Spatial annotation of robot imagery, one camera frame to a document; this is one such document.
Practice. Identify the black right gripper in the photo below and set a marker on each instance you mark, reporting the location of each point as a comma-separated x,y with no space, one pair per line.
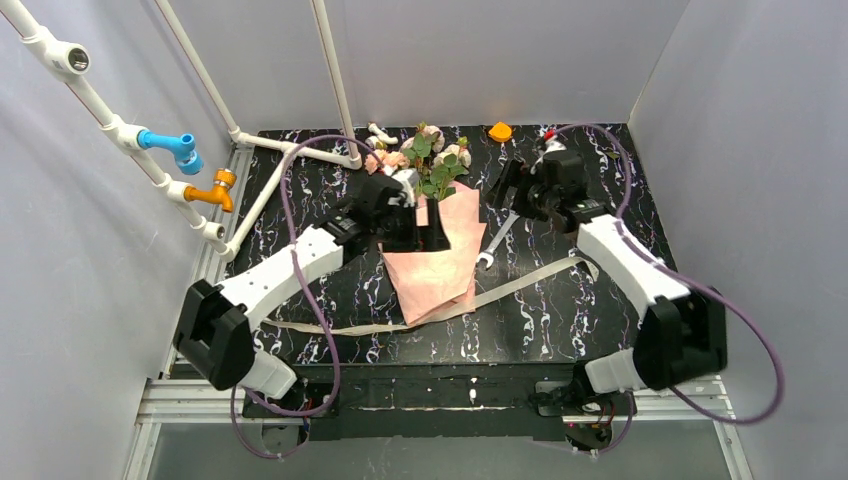
520,192

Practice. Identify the metal wrench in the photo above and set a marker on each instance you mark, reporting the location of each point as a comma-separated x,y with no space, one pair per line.
486,257

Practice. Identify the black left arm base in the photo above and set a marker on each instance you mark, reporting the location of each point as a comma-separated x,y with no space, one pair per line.
304,395

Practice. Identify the aluminium rail frame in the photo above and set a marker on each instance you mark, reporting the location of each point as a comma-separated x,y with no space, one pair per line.
439,399

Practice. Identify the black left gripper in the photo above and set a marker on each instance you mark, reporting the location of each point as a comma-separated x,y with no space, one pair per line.
411,221

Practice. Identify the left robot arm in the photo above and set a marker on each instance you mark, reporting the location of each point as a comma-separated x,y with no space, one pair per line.
217,321

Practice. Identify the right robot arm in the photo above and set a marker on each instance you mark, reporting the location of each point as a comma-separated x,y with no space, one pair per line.
683,331

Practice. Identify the fake pink rose stem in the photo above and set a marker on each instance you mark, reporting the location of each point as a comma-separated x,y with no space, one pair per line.
387,162

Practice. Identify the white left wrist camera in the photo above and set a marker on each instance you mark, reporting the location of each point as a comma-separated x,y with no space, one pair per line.
409,179

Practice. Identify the fake cream rose stem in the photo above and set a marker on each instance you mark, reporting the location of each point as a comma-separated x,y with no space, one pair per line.
438,174

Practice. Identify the brass orange tap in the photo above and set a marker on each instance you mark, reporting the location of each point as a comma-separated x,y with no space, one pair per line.
219,194

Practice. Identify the pink wrapping paper sheet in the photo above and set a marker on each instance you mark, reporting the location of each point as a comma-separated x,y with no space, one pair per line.
460,215

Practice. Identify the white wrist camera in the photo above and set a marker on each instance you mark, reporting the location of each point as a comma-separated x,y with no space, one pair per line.
409,179
548,143

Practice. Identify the white PVC pipe frame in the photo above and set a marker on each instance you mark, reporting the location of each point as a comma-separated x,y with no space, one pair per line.
107,70

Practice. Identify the small white pipe fitting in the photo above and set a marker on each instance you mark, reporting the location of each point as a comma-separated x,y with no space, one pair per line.
378,138

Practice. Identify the fake white rose stem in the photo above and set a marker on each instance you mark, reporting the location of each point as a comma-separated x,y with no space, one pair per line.
420,149

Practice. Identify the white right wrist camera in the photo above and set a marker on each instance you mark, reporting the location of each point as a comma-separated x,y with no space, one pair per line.
548,143

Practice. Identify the beige printed ribbon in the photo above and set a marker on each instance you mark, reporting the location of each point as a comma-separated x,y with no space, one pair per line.
517,285

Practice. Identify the small orange object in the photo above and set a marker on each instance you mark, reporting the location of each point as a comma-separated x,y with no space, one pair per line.
500,132

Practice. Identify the blue plastic tap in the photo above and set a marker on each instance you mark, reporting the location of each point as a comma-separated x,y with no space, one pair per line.
182,148

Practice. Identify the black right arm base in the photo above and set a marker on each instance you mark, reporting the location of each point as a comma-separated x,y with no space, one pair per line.
614,412

